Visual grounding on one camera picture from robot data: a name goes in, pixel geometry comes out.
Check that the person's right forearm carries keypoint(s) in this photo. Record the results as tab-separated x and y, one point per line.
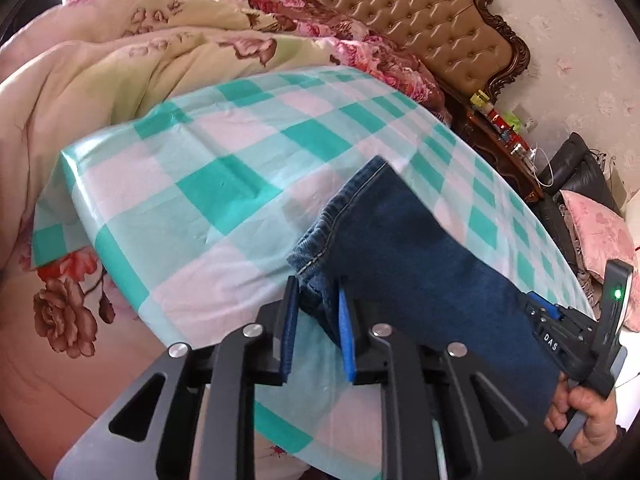
617	447

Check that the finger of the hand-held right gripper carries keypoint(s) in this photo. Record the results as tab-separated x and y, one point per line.
539	302
567	319

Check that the large pink floral pillow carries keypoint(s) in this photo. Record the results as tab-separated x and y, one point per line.
605	235

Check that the black leather armchair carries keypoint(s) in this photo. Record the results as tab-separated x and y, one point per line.
575	165

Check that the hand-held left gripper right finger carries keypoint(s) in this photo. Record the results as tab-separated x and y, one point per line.
346	340

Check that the brown plaid cloth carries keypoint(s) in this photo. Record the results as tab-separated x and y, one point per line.
586	287

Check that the dark wooden nightstand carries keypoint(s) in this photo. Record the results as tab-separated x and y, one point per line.
500	155

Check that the blue denim pants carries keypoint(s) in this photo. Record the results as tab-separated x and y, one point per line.
425	270

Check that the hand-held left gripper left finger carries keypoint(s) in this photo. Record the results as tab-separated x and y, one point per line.
289	330

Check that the white wall socket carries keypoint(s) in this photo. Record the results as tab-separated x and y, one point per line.
523	112

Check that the green crumpled bag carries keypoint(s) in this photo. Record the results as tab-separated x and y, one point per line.
514	120

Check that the tufted leather carved headboard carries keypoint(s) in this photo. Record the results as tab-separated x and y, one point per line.
425	15

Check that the cream floral quilt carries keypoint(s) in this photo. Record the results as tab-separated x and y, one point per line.
75	85

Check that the yellow jar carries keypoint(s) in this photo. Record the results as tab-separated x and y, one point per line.
481	100

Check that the red floral blanket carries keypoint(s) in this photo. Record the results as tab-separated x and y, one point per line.
360	50

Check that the green white checked cloth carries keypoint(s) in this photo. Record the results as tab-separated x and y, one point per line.
225	185

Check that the person's right hand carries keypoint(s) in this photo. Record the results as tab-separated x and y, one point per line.
597	420

